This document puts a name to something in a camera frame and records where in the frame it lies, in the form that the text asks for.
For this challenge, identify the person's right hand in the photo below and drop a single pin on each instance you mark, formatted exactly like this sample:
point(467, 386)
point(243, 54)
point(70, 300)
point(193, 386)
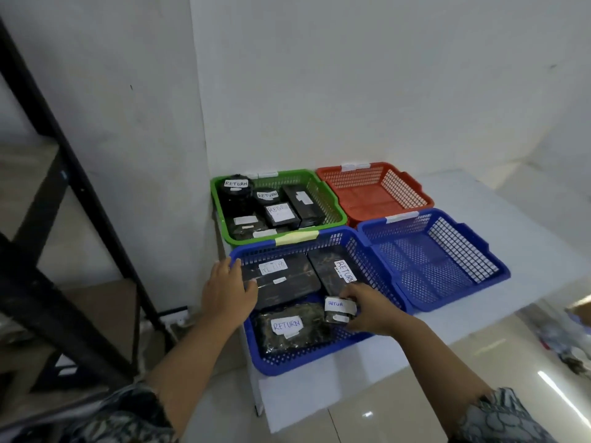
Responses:
point(376, 316)

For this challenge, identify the person's left hand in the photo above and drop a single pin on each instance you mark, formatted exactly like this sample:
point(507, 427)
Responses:
point(226, 295)

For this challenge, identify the person's right thumb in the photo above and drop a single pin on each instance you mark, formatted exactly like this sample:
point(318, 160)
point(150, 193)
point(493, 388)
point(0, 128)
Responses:
point(356, 290)

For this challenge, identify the person's left thumb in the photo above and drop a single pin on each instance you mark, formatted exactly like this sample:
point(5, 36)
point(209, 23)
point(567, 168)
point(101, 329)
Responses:
point(250, 288)

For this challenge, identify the small black labelled parcel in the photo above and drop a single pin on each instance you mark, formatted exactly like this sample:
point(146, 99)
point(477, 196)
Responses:
point(336, 310)

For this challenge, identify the blue basket with yellow tape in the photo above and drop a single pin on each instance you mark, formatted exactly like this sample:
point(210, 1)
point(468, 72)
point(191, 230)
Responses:
point(295, 364)

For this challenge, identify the person's right forearm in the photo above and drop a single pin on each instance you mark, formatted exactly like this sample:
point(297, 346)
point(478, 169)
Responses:
point(434, 369)

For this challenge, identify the person's left forearm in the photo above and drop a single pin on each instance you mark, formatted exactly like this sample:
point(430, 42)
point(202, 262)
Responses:
point(194, 364)

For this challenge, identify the large flat black parcel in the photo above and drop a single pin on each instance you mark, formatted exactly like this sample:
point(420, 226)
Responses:
point(281, 283)

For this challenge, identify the black parcel with sideways label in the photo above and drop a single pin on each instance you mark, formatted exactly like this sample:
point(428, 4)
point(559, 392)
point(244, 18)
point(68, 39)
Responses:
point(330, 272)

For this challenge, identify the white tape label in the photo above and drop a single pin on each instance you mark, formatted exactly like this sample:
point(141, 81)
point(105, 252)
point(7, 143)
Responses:
point(262, 174)
point(402, 217)
point(355, 166)
point(264, 233)

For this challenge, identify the bubble-wrapped black parcel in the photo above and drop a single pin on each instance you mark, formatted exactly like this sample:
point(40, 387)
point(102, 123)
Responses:
point(291, 329)

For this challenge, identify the flat black wrapped parcel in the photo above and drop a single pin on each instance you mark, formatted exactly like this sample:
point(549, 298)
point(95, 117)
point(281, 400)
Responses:
point(244, 226)

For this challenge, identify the yellow tape label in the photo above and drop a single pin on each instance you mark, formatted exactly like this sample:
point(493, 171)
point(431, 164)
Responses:
point(297, 237)

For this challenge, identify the blue basket with white tape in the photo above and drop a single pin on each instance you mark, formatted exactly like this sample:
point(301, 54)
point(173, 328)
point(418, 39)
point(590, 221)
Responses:
point(429, 267)

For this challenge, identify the square black labelled parcel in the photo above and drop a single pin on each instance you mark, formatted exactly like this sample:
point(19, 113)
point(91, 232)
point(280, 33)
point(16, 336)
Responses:
point(281, 214)

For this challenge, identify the small round black parcel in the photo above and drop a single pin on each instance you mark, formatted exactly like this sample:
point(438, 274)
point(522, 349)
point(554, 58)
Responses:
point(267, 196)

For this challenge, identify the green plastic basket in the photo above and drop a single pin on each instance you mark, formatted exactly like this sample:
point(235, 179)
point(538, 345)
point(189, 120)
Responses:
point(325, 202)

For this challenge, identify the orange plastic basket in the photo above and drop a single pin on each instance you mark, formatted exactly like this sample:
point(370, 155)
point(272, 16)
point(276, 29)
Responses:
point(374, 193)

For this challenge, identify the large round black parcel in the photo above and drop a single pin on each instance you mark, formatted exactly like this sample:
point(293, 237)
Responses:
point(233, 191)

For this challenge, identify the long black box parcel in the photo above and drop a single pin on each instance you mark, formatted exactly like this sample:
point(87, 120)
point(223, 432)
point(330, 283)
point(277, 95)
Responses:
point(304, 205)

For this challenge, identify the white table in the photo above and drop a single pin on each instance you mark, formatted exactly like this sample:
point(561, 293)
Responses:
point(295, 396)

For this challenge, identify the person's patterned left sleeve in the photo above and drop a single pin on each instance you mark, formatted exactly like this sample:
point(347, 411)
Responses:
point(115, 417)

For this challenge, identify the person's patterned sleeve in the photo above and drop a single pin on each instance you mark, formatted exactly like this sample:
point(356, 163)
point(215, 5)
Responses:
point(503, 419)
point(115, 417)

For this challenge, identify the person's patterned right sleeve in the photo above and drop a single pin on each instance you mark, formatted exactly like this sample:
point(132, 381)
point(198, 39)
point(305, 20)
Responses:
point(503, 419)

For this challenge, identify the black metal shelving rack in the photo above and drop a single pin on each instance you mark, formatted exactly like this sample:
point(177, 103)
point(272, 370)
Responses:
point(51, 281)

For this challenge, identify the black item with white label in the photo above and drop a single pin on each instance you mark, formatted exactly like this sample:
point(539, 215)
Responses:
point(57, 371)

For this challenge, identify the pile of plastic bags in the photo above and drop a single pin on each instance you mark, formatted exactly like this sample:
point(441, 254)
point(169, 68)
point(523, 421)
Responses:
point(561, 339)

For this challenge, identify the brown cardboard box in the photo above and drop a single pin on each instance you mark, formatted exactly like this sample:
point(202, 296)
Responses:
point(581, 313)

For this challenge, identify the wall power socket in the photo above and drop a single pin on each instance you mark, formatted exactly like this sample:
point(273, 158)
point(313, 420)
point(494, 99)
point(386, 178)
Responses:
point(175, 316)

